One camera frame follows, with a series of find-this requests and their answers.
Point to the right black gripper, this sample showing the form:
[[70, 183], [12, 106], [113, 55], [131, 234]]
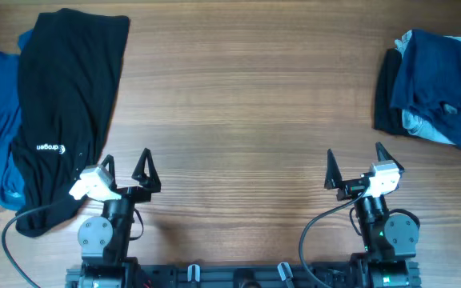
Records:
[[334, 180]]

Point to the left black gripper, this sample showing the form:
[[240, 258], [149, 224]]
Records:
[[149, 183]]

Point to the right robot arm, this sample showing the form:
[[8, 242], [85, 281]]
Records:
[[389, 236]]

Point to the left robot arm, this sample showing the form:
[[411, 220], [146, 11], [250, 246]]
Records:
[[105, 239]]

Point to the folded black garment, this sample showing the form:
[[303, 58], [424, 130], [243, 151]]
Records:
[[387, 119]]

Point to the folded navy blue garment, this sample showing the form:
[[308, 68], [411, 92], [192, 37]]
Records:
[[438, 80]]

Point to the black t-shirt with logo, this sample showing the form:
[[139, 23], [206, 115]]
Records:
[[68, 77]]

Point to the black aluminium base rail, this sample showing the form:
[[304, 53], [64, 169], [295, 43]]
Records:
[[332, 274]]

